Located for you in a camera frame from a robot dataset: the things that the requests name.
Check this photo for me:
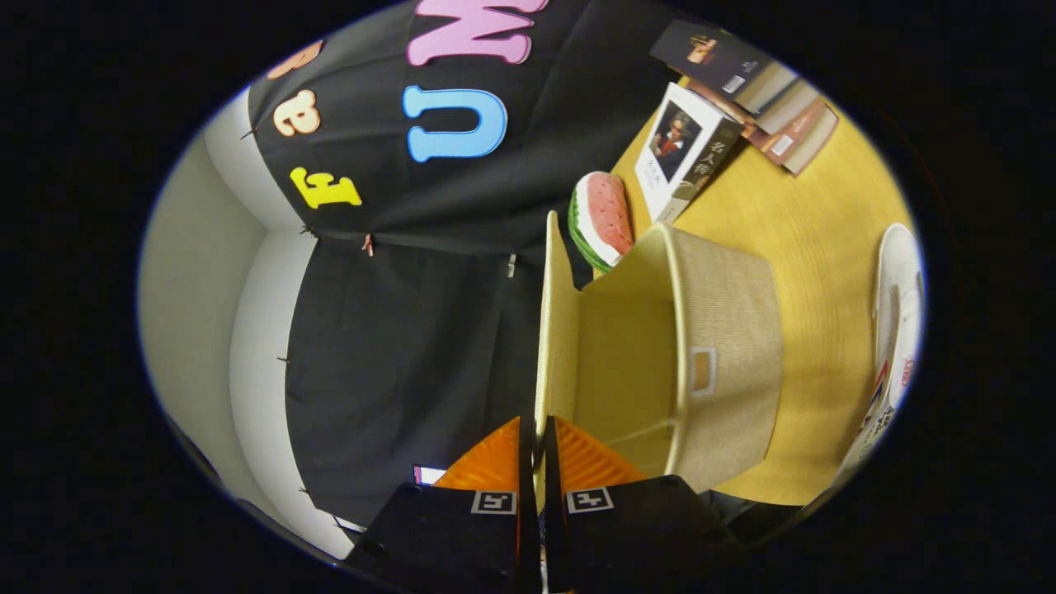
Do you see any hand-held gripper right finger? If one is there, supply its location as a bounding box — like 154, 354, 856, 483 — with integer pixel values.
542, 415, 743, 594

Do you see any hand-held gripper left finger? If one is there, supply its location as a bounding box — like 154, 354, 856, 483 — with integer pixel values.
342, 415, 541, 594

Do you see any beige fabric storage box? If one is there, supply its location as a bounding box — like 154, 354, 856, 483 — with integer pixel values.
535, 210, 783, 496

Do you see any white canvas shoe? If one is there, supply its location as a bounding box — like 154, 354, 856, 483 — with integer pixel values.
833, 223, 925, 488

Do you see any watermelon slice toy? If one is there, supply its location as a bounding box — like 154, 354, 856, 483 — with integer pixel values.
568, 171, 634, 275

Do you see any white portrait cover book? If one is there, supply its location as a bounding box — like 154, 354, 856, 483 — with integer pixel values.
635, 82, 743, 225

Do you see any brown cover book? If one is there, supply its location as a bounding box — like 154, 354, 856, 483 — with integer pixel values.
742, 101, 840, 177

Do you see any cream-edged book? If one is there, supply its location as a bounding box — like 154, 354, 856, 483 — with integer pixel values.
685, 78, 822, 137

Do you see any black cover book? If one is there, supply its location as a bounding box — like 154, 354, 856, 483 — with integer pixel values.
650, 20, 797, 115

